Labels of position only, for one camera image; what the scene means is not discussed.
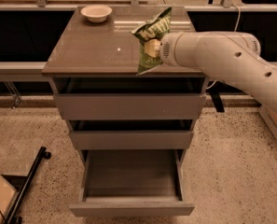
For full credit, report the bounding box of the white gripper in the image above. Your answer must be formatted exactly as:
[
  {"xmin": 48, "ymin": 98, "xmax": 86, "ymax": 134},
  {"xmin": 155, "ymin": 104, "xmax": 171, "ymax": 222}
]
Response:
[{"xmin": 145, "ymin": 33, "xmax": 179, "ymax": 66}]

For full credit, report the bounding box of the green jalapeno chip bag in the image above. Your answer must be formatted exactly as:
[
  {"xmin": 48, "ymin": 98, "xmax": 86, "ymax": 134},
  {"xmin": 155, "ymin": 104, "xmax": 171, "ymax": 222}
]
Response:
[{"xmin": 131, "ymin": 7, "xmax": 172, "ymax": 75}]

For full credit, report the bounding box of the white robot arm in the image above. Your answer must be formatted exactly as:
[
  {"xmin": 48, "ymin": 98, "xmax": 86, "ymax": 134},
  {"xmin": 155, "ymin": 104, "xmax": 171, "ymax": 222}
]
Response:
[{"xmin": 144, "ymin": 32, "xmax": 277, "ymax": 114}]

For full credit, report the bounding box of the grey drawer cabinet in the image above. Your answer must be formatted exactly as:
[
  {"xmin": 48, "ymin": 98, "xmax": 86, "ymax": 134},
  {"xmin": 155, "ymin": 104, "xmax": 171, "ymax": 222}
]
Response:
[{"xmin": 41, "ymin": 6, "xmax": 216, "ymax": 151}]

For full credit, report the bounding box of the grey top drawer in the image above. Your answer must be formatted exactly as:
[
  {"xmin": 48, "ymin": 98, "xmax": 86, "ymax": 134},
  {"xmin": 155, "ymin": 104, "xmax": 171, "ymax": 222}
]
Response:
[{"xmin": 55, "ymin": 77, "xmax": 205, "ymax": 120}]

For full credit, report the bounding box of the grey drawer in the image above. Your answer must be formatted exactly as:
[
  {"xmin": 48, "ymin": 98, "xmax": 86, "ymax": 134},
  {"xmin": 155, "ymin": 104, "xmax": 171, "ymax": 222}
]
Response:
[
  {"xmin": 70, "ymin": 149, "xmax": 194, "ymax": 217},
  {"xmin": 55, "ymin": 77, "xmax": 205, "ymax": 120},
  {"xmin": 70, "ymin": 119, "xmax": 193, "ymax": 150}
]

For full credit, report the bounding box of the grey middle drawer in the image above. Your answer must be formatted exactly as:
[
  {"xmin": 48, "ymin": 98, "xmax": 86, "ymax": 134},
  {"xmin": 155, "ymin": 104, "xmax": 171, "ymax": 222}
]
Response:
[{"xmin": 70, "ymin": 119, "xmax": 193, "ymax": 150}]

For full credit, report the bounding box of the grey bottom drawer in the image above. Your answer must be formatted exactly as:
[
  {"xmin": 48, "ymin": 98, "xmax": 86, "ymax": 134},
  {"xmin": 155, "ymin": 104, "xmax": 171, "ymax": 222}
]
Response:
[{"xmin": 70, "ymin": 149, "xmax": 194, "ymax": 217}]

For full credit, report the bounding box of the white bowl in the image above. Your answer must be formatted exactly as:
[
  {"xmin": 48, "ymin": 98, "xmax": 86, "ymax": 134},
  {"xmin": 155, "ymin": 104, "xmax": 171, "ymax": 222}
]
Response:
[{"xmin": 81, "ymin": 5, "xmax": 112, "ymax": 23}]

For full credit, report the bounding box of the cardboard box right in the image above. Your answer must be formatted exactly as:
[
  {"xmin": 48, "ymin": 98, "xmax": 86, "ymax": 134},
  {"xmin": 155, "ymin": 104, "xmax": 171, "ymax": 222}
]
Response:
[{"xmin": 258, "ymin": 105, "xmax": 277, "ymax": 156}]

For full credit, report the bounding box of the white cable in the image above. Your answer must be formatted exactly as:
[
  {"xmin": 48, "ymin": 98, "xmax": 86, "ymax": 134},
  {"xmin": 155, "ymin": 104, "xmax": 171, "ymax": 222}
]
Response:
[{"xmin": 206, "ymin": 3, "xmax": 242, "ymax": 91}]

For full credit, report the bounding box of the metal rail frame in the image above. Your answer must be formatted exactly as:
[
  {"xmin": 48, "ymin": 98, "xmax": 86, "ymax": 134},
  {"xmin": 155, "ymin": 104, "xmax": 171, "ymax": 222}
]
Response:
[{"xmin": 0, "ymin": 0, "xmax": 277, "ymax": 83}]

